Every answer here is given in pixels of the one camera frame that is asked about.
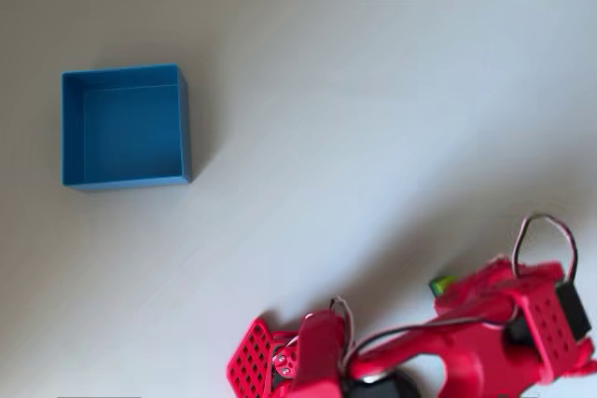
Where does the green yellow block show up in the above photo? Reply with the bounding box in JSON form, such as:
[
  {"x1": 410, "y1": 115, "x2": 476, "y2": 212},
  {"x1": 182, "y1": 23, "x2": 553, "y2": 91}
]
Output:
[{"x1": 428, "y1": 275, "x2": 457, "y2": 297}]

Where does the blue box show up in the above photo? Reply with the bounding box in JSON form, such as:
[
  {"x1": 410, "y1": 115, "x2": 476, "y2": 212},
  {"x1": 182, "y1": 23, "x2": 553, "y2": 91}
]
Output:
[{"x1": 60, "y1": 62, "x2": 193, "y2": 194}]

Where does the looped wrist servo cable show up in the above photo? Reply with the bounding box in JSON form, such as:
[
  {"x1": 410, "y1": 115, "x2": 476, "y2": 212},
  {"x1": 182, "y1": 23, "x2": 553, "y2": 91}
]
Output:
[{"x1": 511, "y1": 213, "x2": 579, "y2": 281}]

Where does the thin shoulder servo cable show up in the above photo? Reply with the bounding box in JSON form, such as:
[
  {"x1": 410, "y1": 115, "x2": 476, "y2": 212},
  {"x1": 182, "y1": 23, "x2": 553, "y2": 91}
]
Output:
[{"x1": 328, "y1": 295, "x2": 359, "y2": 362}]

